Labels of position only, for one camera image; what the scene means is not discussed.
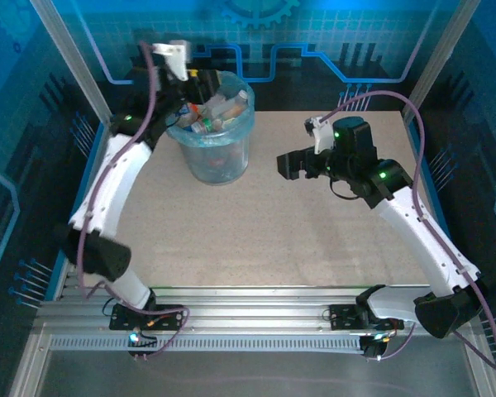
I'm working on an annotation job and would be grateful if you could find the grey slotted cable duct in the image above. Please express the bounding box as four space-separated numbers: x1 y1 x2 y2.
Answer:
48 335 367 353

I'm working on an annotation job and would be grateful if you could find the small black controller board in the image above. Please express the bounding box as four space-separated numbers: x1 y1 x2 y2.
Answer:
360 333 389 361
126 328 159 361

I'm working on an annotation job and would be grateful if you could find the aluminium frame post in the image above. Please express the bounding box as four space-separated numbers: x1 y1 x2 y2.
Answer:
28 0 116 127
401 0 483 123

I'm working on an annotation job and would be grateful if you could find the aluminium right frame post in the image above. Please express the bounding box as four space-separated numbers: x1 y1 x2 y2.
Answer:
401 0 483 123

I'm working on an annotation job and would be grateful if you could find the small black right controller board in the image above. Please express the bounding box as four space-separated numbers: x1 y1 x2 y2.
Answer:
360 333 389 361

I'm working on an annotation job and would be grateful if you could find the small black left controller board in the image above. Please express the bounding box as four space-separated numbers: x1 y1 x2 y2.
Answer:
126 328 159 361

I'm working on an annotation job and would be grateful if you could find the clear plastic waste bin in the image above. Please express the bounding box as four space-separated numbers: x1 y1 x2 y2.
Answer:
165 70 256 186

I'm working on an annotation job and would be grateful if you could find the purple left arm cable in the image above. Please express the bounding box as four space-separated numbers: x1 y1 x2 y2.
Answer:
77 40 191 361

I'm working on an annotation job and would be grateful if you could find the grey metal lower panel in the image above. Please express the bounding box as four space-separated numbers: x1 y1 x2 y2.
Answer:
36 349 480 397

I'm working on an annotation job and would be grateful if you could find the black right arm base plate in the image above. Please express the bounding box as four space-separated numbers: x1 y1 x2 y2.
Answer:
327 304 405 332

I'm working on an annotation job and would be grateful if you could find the blue plastic bin liner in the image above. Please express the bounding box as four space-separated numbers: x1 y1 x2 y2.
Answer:
165 70 256 148

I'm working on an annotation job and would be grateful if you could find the aluminium front frame rail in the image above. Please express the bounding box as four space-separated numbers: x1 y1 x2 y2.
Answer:
32 285 480 332

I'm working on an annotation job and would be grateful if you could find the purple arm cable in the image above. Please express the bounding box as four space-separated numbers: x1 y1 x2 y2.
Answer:
77 40 191 361
321 91 496 371

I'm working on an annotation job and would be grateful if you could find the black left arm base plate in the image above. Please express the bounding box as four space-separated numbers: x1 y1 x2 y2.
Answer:
108 303 185 332

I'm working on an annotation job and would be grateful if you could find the aluminium left frame post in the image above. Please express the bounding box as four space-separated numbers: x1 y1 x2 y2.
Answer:
28 0 116 127

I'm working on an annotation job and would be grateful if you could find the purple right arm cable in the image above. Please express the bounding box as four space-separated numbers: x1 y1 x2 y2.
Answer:
321 91 496 371

